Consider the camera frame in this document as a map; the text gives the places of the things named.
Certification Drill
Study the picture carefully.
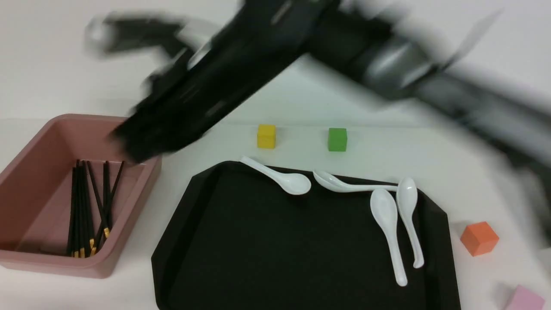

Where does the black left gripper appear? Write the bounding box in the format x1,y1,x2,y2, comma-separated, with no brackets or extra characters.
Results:
85,0,340,163

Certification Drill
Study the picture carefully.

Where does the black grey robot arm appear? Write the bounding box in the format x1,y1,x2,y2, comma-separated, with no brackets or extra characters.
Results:
85,0,550,243

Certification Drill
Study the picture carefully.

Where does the yellow cube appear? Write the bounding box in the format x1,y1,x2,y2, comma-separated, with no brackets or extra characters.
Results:
257,124,277,149

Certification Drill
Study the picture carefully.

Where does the white spoon near yellow cube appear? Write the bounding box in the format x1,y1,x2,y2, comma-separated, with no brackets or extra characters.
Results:
239,156,312,195

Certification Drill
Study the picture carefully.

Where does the green cube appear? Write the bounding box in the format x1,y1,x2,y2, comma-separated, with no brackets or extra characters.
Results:
328,128,348,152

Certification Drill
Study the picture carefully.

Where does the white spoon lying horizontal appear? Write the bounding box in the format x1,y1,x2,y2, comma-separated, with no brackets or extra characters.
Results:
313,170,398,193

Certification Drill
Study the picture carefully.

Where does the black plastic tray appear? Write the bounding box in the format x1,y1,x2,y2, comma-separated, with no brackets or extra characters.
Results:
152,161,461,310

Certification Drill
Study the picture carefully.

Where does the black chopstick gold tip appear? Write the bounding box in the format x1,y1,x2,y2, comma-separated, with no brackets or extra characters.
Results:
76,160,87,258
85,161,110,239
90,161,125,256

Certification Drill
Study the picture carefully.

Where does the white spoon long vertical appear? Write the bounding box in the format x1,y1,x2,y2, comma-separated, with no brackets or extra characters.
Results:
370,189,408,287

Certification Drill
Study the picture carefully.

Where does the pink plastic bin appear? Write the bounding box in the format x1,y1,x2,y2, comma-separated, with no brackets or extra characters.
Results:
0,114,162,279

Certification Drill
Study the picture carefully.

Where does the white spoon right vertical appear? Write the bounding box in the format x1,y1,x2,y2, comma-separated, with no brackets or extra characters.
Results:
396,177,424,269

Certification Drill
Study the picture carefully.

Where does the orange cube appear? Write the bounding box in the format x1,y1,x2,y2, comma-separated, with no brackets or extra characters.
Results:
460,221,499,257

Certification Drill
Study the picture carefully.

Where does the pink cube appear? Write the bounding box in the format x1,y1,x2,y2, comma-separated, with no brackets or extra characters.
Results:
503,285,545,310

